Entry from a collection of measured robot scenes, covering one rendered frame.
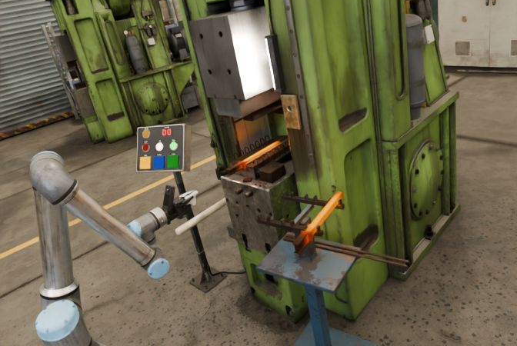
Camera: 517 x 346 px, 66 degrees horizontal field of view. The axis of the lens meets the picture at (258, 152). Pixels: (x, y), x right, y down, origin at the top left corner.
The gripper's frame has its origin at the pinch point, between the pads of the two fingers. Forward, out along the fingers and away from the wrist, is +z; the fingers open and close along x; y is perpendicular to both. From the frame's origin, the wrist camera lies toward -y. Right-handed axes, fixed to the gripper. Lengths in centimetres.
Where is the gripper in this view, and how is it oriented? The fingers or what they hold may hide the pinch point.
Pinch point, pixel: (195, 191)
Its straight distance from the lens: 199.8
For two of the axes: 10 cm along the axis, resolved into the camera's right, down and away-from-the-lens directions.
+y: 1.9, 9.1, 3.7
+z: 6.8, -4.0, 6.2
